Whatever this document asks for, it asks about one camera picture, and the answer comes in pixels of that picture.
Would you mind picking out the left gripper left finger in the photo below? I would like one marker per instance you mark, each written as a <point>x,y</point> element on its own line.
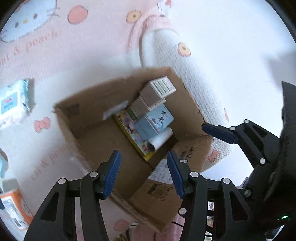
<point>55,218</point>

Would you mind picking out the light blue tea box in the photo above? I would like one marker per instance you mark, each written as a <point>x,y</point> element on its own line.
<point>154,122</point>

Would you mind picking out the brown cardboard box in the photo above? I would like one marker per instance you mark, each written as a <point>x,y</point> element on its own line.
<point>86,120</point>

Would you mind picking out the baby wipes pack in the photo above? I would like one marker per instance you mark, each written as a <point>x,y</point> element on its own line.
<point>14,103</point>

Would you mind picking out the white green medicine box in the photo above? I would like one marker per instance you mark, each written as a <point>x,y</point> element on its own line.
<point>157,90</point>

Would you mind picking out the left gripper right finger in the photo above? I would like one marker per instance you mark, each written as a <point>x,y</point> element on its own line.
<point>208,206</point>

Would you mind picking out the light blue case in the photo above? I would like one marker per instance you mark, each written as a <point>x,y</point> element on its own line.
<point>3,163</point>

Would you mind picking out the orange white packet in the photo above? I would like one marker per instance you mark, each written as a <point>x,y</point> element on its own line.
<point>17,209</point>

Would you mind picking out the pink hello kitty mat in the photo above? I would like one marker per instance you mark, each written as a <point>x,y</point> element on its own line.
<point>65,46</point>

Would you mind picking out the white paper roll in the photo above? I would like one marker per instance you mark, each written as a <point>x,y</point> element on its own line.
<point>153,144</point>

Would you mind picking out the yellow cartoon picture book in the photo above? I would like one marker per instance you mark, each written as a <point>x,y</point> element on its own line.
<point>125,122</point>

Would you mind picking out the white green lower box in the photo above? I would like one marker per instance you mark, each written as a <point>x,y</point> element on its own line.
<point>139,107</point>

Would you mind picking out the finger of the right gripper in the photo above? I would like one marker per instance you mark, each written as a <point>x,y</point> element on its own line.
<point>220,132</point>

